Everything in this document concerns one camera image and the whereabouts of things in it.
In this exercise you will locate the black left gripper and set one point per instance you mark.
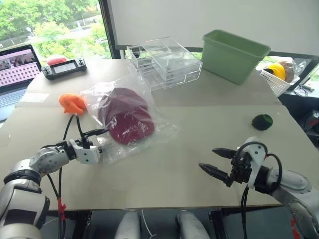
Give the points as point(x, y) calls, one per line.
point(100, 152)

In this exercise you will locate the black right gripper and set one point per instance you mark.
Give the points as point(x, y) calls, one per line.
point(240, 169)

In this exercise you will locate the clear plastic bag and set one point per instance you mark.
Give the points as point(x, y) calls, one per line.
point(154, 119)

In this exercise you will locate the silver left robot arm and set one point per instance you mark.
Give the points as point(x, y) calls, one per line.
point(22, 171)

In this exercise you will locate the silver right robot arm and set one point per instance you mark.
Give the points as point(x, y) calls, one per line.
point(294, 183)

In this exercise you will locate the dark red round pads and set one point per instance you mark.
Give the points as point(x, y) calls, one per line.
point(129, 117)

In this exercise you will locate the orange plush toy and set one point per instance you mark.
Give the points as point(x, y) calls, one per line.
point(72, 102)

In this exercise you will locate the black and green ball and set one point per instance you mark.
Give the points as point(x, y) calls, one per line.
point(262, 122)

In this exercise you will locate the grey rounded shape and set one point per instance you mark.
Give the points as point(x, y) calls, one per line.
point(128, 225)
point(190, 225)

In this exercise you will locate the black handheld controller with screen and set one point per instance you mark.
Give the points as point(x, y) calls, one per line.
point(63, 68)

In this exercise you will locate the red rounded object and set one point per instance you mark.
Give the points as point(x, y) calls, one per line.
point(56, 59)

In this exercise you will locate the white perforated basket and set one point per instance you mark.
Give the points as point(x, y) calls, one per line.
point(279, 85)

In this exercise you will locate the clear acrylic drawer organizer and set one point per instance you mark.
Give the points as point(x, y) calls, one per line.
point(169, 64)

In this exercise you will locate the green plastic bin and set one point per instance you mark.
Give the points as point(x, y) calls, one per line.
point(231, 62)

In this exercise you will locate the red and black device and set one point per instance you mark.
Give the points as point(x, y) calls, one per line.
point(312, 123)

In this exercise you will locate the open laptop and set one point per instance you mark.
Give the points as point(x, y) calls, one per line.
point(15, 72)

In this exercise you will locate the yellow rounded object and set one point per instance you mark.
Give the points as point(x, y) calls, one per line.
point(276, 69)

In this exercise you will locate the brown item in plastic wrap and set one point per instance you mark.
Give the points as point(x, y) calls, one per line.
point(290, 68)

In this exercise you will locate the white whiteboard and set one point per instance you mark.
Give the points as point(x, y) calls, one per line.
point(199, 20)

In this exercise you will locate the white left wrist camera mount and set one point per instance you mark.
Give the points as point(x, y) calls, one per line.
point(86, 155)

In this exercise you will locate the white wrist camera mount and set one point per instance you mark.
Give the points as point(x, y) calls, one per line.
point(86, 155)
point(254, 149)

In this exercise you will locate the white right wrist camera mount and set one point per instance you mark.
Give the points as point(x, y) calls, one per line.
point(254, 149)

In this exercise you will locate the dark window frame post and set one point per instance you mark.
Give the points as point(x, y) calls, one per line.
point(106, 25)

